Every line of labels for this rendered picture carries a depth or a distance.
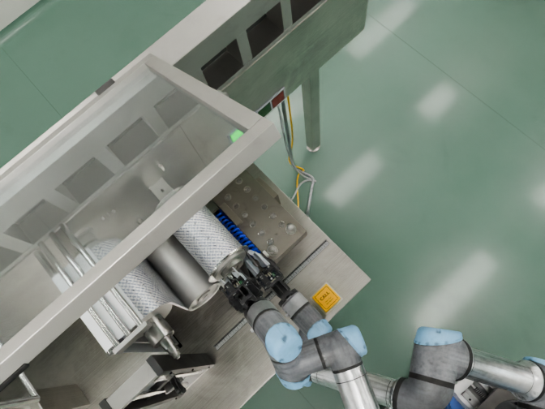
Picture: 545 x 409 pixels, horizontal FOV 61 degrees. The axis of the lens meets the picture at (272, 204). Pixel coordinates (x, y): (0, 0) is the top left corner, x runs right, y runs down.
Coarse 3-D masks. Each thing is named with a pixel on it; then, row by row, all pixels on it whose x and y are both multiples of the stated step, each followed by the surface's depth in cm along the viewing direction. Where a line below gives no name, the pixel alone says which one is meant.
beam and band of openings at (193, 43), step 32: (224, 0) 111; (256, 0) 111; (288, 0) 121; (320, 0) 132; (192, 32) 109; (224, 32) 111; (256, 32) 131; (128, 64) 108; (192, 64) 111; (224, 64) 129; (96, 96) 106
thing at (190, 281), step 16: (176, 240) 141; (160, 256) 137; (176, 256) 137; (192, 256) 139; (160, 272) 138; (176, 272) 135; (192, 272) 135; (176, 288) 136; (192, 288) 133; (208, 288) 134; (192, 304) 137
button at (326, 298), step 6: (324, 288) 160; (330, 288) 160; (318, 294) 160; (324, 294) 159; (330, 294) 159; (336, 294) 159; (318, 300) 159; (324, 300) 159; (330, 300) 159; (336, 300) 158; (324, 306) 158; (330, 306) 158
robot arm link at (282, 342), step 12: (264, 312) 107; (276, 312) 107; (264, 324) 104; (276, 324) 103; (288, 324) 103; (264, 336) 103; (276, 336) 100; (288, 336) 100; (276, 348) 99; (288, 348) 100; (300, 348) 102; (276, 360) 104; (288, 360) 101
